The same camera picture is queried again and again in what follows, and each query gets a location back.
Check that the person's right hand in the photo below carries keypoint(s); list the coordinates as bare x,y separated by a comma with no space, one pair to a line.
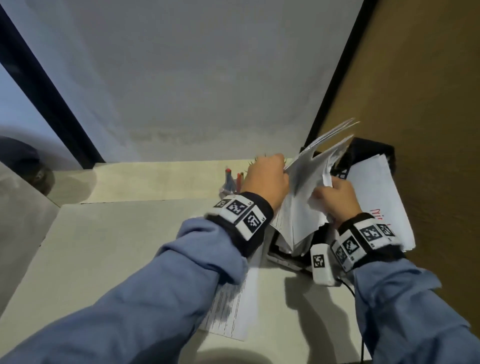
343,202

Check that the person's left hand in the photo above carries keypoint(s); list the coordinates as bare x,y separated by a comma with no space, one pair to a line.
266,180

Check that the bundle of white papers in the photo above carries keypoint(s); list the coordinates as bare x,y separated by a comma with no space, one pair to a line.
300,217
378,187

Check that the black ADMIN file holder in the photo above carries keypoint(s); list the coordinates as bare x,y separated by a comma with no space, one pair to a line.
371,146

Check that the pile of printed papers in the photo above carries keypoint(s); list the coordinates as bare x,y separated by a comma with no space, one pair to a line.
236,311

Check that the person's right forearm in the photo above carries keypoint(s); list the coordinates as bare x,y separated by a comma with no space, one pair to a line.
405,311

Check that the person's left forearm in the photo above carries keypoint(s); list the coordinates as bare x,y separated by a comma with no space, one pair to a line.
131,300

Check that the orange pen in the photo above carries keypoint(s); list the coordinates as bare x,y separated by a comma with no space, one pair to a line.
240,179

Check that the red-capped marker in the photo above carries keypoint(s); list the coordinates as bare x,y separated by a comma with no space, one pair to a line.
228,178

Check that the white pen cup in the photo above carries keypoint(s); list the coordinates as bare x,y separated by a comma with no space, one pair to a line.
227,192

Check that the black left wrist band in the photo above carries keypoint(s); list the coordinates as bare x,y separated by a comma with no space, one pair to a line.
240,221

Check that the light wooden ledge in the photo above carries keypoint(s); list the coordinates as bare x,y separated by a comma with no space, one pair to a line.
150,180

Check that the black edge trim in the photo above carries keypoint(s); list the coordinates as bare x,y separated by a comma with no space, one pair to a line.
337,71

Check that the white table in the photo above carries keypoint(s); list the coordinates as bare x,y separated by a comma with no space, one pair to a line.
93,243

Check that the dark round object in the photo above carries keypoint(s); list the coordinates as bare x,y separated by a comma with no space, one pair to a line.
22,161

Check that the frosted window glass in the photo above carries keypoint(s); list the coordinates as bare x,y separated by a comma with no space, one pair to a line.
26,120

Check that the black window frame post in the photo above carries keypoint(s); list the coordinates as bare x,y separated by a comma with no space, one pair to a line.
48,97

